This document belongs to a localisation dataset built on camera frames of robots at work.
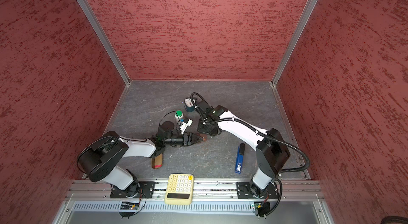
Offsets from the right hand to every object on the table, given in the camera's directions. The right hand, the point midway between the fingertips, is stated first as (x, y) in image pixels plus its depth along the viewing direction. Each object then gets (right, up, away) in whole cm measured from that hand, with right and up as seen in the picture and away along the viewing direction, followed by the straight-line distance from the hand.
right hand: (201, 135), depth 82 cm
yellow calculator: (-10, -23, -9) cm, 27 cm away
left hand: (-1, -4, -1) cm, 4 cm away
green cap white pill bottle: (-14, +9, +10) cm, 20 cm away
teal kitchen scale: (-10, +15, +20) cm, 27 cm away
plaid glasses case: (-23, -14, -1) cm, 27 cm away
